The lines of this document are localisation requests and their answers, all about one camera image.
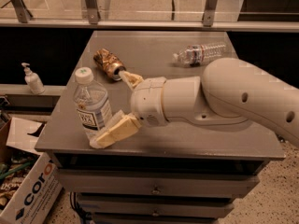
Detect clear plastic bottle red label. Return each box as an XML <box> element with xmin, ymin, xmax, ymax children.
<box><xmin>173</xmin><ymin>42</ymin><xmax>226</xmax><ymax>68</ymax></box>

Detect metal railing frame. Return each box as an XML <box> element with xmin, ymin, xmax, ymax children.
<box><xmin>0</xmin><ymin>0</ymin><xmax>299</xmax><ymax>33</ymax></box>

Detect black cable under cabinet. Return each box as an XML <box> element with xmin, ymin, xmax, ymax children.
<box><xmin>69</xmin><ymin>191</ymin><xmax>92</xmax><ymax>224</ymax></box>

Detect white pump dispenser bottle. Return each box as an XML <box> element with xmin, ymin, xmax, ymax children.
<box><xmin>21</xmin><ymin>63</ymin><xmax>45</xmax><ymax>94</ymax></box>

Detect grey metal drawer cabinet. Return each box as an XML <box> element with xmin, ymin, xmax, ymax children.
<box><xmin>36</xmin><ymin>31</ymin><xmax>285</xmax><ymax>224</ymax></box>

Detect white cardboard box with lettering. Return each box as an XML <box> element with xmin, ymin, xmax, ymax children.
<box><xmin>0</xmin><ymin>118</ymin><xmax>62</xmax><ymax>224</ymax></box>

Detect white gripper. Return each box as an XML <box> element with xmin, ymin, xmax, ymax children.
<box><xmin>90</xmin><ymin>71</ymin><xmax>167</xmax><ymax>148</ymax></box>

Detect crushed gold soda can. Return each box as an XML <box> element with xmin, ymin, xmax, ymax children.
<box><xmin>93</xmin><ymin>49</ymin><xmax>126</xmax><ymax>81</ymax></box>

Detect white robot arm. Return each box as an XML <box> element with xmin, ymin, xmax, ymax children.
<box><xmin>90</xmin><ymin>58</ymin><xmax>299</xmax><ymax>148</ymax></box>

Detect blue label plastic water bottle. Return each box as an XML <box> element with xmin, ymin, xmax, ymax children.
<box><xmin>73</xmin><ymin>67</ymin><xmax>112</xmax><ymax>139</ymax></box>

